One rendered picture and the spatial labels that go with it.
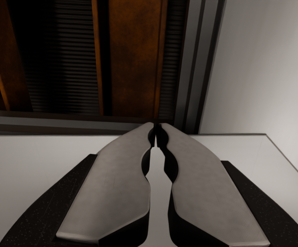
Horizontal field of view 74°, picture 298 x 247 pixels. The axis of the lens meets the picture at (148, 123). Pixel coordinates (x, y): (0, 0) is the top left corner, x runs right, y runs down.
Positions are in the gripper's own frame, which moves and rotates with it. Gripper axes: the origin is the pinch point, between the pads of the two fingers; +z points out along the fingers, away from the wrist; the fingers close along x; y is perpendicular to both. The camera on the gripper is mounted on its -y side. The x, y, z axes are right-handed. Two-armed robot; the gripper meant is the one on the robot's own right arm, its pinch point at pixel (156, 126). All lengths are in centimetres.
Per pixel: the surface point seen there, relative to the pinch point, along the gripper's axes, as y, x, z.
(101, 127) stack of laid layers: 2.1, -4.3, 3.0
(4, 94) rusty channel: 3.7, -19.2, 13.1
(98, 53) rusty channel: -2.0, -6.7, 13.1
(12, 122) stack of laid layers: 2.0, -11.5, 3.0
